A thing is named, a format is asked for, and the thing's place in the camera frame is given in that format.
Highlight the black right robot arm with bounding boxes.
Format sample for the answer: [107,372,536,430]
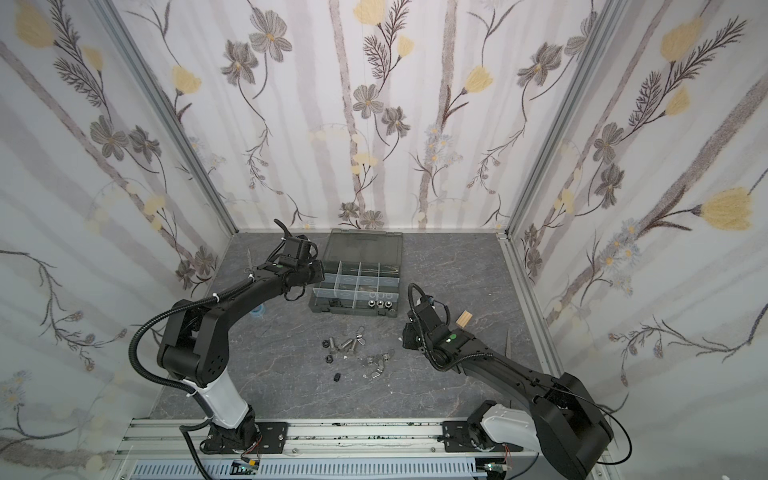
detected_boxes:
[402,283,619,479]

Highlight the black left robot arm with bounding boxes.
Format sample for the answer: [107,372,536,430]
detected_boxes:
[128,220,324,455]

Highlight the pile of screws and nuts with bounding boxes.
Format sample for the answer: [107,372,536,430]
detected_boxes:
[321,326,394,380]

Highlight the small wooden block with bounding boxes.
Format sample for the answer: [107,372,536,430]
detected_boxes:
[456,311,473,329]

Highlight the green compartment organizer box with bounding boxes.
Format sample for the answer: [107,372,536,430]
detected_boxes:
[309,229,404,318]

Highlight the red handled scissors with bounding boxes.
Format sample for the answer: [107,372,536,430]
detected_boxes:
[505,328,513,359]

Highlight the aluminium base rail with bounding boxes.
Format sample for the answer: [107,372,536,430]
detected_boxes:
[115,418,533,460]

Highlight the white slotted cable duct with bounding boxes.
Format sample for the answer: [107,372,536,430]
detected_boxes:
[128,458,487,480]

